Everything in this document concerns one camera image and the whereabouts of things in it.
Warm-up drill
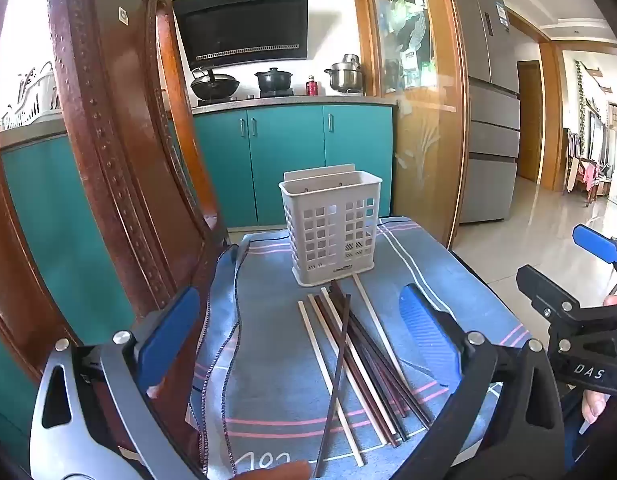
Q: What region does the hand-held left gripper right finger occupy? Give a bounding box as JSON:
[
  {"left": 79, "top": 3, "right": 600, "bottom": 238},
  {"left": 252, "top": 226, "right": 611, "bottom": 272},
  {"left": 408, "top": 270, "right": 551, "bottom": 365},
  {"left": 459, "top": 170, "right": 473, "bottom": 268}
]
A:
[{"left": 399, "top": 284, "right": 565, "bottom": 480}]

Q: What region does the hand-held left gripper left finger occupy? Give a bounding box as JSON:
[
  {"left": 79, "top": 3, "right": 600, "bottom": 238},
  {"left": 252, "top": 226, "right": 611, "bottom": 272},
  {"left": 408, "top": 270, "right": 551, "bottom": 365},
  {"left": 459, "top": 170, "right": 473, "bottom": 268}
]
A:
[{"left": 29, "top": 287, "right": 204, "bottom": 480}]

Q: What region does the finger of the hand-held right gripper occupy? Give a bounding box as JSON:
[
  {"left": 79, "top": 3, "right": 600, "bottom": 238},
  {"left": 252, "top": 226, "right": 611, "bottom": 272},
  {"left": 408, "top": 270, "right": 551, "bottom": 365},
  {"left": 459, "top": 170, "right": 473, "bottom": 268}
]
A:
[
  {"left": 517, "top": 265, "right": 597, "bottom": 333},
  {"left": 573, "top": 225, "right": 617, "bottom": 266}
]

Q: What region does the dark brown chopstick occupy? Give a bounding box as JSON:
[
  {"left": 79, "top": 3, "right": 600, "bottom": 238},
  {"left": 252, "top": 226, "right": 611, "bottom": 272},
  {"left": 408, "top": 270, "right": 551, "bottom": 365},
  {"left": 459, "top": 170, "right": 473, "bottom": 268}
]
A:
[
  {"left": 331, "top": 281, "right": 433, "bottom": 427},
  {"left": 337, "top": 304, "right": 410, "bottom": 437}
]

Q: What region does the white chopstick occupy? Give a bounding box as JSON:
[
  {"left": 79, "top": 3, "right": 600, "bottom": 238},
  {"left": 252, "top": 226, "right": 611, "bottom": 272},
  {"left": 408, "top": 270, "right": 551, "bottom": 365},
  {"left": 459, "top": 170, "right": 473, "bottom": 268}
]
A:
[
  {"left": 307, "top": 295, "right": 389, "bottom": 445},
  {"left": 321, "top": 288, "right": 407, "bottom": 438},
  {"left": 297, "top": 301, "right": 367, "bottom": 467},
  {"left": 351, "top": 275, "right": 408, "bottom": 387}
]

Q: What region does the red-brown chopstick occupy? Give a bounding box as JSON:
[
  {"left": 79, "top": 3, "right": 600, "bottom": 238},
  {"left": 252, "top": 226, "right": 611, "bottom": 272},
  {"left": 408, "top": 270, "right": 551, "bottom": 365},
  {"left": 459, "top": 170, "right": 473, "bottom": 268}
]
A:
[{"left": 315, "top": 297, "right": 402, "bottom": 450}]

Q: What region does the black chopstick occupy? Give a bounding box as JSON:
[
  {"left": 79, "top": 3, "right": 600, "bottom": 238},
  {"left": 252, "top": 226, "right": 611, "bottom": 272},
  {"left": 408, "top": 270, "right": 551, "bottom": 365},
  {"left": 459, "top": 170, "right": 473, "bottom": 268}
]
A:
[{"left": 313, "top": 309, "right": 350, "bottom": 479}]

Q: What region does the white plastic utensil basket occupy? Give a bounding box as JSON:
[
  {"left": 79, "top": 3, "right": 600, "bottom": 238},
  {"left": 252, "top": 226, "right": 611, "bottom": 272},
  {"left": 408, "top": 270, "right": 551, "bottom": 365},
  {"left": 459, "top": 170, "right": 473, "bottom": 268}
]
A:
[{"left": 279, "top": 164, "right": 383, "bottom": 287}]

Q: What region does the person's right hand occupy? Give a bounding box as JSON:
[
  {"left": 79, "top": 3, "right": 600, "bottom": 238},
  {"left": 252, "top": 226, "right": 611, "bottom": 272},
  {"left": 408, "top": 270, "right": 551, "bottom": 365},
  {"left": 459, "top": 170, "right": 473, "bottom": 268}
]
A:
[{"left": 581, "top": 294, "right": 617, "bottom": 425}]

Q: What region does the black round table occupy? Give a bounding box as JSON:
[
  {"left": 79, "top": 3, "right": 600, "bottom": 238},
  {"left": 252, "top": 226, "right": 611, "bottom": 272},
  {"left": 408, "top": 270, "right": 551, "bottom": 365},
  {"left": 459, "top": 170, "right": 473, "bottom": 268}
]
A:
[{"left": 449, "top": 247, "right": 532, "bottom": 341}]

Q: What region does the clothes drying rack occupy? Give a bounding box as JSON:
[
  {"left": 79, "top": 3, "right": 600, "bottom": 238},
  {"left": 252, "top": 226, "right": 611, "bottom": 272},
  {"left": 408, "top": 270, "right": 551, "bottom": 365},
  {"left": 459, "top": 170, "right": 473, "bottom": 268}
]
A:
[{"left": 563, "top": 127, "right": 614, "bottom": 206}]

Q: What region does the blue striped cloth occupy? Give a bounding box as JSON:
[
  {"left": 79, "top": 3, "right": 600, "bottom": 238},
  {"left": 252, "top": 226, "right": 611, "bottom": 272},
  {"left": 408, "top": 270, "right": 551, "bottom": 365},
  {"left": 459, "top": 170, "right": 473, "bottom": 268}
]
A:
[{"left": 188, "top": 216, "right": 532, "bottom": 480}]

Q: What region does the brown wooden door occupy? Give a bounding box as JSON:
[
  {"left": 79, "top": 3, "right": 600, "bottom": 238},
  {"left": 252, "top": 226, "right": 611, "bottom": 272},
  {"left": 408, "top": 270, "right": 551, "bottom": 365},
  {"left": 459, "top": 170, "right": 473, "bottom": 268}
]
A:
[{"left": 516, "top": 60, "right": 544, "bottom": 183}]

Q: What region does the silver refrigerator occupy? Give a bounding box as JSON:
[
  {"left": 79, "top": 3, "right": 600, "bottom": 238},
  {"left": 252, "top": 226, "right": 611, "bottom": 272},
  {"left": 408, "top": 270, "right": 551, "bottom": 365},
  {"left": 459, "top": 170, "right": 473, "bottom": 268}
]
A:
[{"left": 446, "top": 0, "right": 522, "bottom": 225}]

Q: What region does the wooden framed glass door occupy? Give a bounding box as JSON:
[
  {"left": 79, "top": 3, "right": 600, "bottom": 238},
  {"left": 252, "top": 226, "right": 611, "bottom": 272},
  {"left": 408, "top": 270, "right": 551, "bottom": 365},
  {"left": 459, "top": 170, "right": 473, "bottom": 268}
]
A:
[{"left": 356, "top": 0, "right": 472, "bottom": 251}]

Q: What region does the carved wooden chair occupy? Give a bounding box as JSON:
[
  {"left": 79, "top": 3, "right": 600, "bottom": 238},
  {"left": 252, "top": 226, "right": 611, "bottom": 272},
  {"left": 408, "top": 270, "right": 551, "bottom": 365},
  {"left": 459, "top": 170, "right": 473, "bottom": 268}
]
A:
[{"left": 0, "top": 0, "right": 242, "bottom": 411}]

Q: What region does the teal base cabinet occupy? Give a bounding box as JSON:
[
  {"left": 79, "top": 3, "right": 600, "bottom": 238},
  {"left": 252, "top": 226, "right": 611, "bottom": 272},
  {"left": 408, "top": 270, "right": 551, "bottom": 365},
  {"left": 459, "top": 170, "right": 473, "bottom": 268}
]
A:
[{"left": 0, "top": 104, "right": 395, "bottom": 341}]

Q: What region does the grey kitchen countertop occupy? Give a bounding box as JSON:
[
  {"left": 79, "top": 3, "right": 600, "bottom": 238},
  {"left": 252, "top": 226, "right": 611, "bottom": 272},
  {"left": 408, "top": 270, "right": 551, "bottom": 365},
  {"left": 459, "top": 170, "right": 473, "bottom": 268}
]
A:
[{"left": 191, "top": 94, "right": 399, "bottom": 116}]

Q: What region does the gas stove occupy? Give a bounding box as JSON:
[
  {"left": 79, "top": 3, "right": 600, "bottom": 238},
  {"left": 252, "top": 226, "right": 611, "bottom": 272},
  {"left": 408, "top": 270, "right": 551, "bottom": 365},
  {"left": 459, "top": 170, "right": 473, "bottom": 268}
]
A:
[{"left": 196, "top": 91, "right": 295, "bottom": 107}]

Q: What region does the black wok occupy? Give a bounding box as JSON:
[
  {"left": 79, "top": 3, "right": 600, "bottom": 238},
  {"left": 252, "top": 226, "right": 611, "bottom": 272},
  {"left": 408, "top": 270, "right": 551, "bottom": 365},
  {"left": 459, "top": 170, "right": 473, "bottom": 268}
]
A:
[{"left": 190, "top": 66, "right": 240, "bottom": 101}]

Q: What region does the stainless steel pot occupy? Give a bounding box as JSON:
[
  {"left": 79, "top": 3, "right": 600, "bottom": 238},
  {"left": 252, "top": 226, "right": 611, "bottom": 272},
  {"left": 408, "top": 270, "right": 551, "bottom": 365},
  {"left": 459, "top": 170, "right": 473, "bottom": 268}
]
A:
[{"left": 325, "top": 54, "right": 364, "bottom": 94}]

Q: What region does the black cooking pot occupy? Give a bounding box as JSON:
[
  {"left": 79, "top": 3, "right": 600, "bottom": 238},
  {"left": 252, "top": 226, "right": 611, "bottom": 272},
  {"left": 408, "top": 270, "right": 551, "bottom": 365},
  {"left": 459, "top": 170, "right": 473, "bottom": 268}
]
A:
[{"left": 254, "top": 67, "right": 294, "bottom": 95}]

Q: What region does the white plastic crate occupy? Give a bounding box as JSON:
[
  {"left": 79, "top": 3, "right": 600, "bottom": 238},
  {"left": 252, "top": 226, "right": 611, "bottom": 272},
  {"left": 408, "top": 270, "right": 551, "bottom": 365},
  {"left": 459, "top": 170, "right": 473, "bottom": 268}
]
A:
[{"left": 0, "top": 62, "right": 64, "bottom": 131}]

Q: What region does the black range hood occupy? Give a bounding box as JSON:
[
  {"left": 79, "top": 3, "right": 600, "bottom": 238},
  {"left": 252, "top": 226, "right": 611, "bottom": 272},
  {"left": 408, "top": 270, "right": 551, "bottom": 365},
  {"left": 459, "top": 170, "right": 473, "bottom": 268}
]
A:
[{"left": 172, "top": 0, "right": 309, "bottom": 72}]

